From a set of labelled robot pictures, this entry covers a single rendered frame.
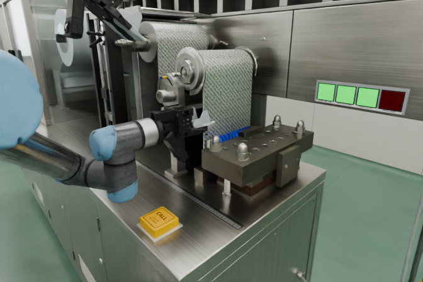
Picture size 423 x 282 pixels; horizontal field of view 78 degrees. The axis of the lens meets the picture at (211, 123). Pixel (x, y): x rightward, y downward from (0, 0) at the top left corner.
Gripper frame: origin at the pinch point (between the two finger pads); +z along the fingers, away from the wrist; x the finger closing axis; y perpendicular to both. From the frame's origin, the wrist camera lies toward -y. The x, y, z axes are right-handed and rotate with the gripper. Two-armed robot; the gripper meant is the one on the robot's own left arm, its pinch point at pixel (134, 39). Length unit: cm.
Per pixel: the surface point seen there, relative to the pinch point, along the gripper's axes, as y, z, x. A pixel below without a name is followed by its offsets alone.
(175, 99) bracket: -5.7, 21.2, 0.1
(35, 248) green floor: -117, 70, 121
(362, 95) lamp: 19, 47, -43
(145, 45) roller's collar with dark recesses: 8.5, 12.5, 19.9
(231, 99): 4.6, 34.9, -8.3
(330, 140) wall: 92, 291, 51
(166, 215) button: -35.3, 23.0, -18.7
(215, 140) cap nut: -11.9, 29.3, -15.9
